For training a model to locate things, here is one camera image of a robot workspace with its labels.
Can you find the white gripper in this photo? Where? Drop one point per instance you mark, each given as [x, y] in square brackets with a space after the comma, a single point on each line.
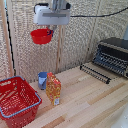
[51, 16]

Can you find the red bowl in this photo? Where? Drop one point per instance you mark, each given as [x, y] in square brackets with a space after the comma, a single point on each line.
[40, 36]

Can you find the red shopping basket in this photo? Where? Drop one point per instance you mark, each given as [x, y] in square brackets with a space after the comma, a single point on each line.
[16, 100]

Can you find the thin black pole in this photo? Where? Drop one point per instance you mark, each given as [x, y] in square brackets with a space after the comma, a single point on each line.
[10, 43]

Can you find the orange yellow food box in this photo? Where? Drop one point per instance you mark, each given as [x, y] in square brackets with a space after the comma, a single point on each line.
[53, 89]

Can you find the black toaster oven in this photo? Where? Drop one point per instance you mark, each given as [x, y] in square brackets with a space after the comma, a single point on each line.
[113, 55]

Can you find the white rounded object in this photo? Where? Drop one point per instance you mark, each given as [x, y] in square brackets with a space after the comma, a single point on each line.
[122, 119]

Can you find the wooden post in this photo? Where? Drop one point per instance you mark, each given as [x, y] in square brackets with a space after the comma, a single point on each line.
[6, 40]
[60, 50]

